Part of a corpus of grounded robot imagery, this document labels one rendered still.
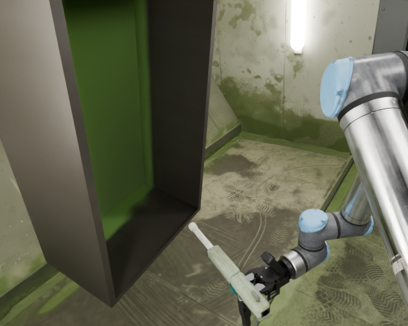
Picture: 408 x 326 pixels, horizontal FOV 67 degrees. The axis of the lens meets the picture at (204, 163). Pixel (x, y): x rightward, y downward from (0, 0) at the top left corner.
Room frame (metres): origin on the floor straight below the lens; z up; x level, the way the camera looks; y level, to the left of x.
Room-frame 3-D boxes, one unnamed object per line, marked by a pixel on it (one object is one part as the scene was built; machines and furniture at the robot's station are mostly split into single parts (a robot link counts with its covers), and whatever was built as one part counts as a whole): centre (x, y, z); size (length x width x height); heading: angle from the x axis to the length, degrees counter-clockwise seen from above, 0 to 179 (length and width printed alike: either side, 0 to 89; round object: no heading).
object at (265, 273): (0.71, -0.19, 0.51); 0.12 x 0.08 x 0.09; 116
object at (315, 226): (0.79, -0.35, 0.63); 0.12 x 0.09 x 0.12; 90
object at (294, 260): (0.75, -0.26, 0.52); 0.10 x 0.05 x 0.09; 26
